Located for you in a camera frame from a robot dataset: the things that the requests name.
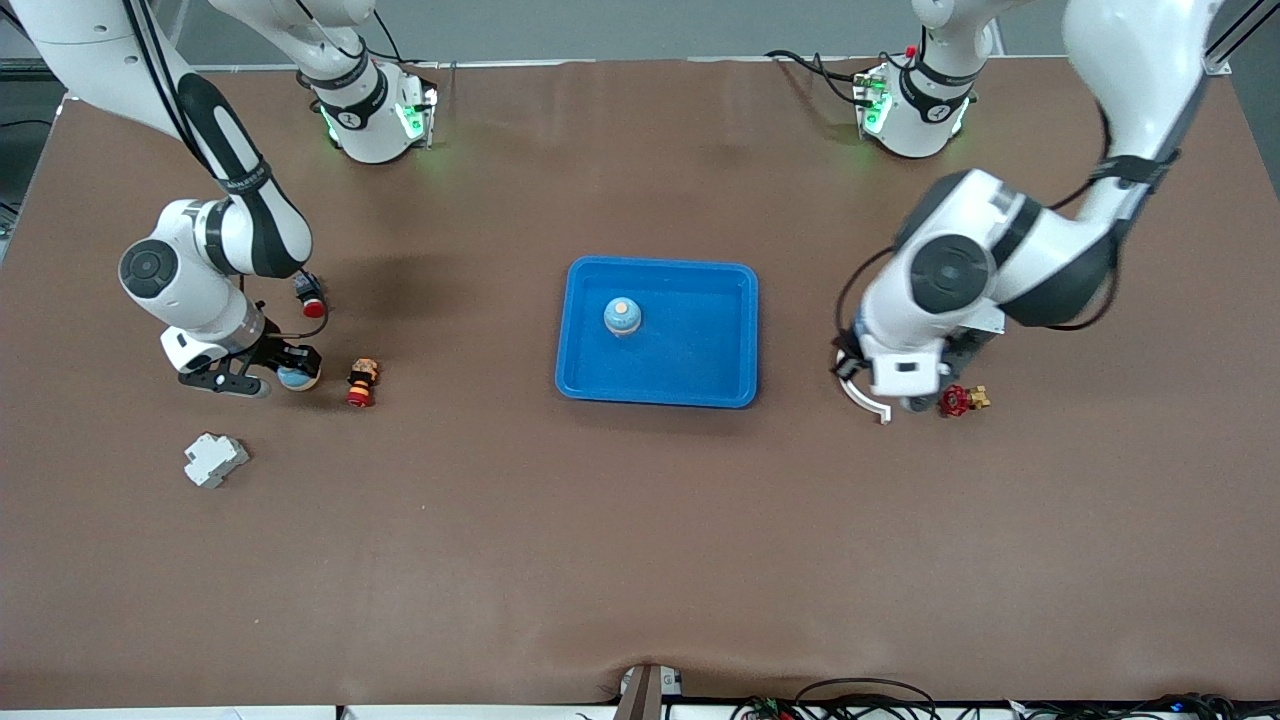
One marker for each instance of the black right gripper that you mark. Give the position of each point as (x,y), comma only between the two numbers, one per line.
(273,351)

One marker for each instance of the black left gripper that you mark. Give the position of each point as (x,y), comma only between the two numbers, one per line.
(962,349)

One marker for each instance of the light blue call bell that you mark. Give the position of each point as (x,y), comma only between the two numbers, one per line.
(621,315)
(300,381)

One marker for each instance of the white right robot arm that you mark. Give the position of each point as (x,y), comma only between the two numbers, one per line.
(180,290)

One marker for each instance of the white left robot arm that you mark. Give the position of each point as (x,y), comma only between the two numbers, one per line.
(1010,260)

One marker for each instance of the grey metal box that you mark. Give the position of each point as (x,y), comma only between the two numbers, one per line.
(992,322)

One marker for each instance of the red orange push button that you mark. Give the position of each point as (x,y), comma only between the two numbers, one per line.
(361,383)

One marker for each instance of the white curved pipe clamp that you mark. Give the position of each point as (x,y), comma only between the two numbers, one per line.
(860,403)

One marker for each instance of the white circuit breaker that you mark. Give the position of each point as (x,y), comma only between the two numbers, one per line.
(213,460)

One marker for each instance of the blue plastic tray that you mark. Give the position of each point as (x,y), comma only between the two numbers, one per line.
(690,350)

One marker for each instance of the red button black switch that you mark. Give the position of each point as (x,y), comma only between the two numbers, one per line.
(314,305)

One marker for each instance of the aluminium frame profile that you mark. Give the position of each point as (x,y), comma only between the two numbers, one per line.
(1215,62)

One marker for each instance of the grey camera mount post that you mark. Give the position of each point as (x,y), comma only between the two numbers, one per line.
(645,695)

